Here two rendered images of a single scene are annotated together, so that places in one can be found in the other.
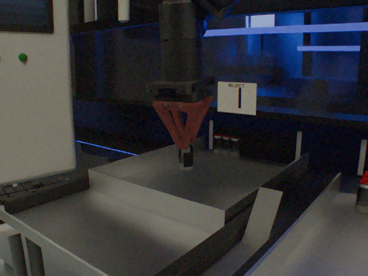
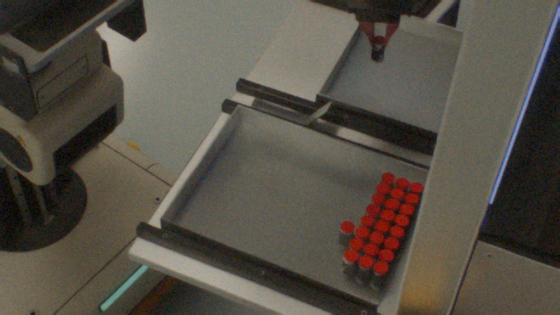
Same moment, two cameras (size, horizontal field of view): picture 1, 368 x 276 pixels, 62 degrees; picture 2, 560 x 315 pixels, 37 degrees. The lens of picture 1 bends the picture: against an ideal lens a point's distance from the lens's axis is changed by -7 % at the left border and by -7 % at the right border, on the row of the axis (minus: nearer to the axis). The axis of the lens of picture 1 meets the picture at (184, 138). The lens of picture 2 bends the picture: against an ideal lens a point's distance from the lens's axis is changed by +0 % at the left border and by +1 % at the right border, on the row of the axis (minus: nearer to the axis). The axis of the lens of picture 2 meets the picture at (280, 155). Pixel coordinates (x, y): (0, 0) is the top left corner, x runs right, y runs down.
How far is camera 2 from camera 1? 130 cm
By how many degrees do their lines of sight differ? 71
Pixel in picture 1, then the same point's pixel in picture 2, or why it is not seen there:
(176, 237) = (306, 85)
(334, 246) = (314, 165)
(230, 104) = not seen: hidden behind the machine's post
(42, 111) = not seen: outside the picture
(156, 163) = (451, 42)
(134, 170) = (418, 32)
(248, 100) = not seen: hidden behind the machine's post
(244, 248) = (299, 118)
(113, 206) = (339, 43)
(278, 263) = (277, 129)
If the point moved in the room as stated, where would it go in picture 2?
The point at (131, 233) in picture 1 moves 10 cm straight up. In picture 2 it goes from (302, 64) to (304, 20)
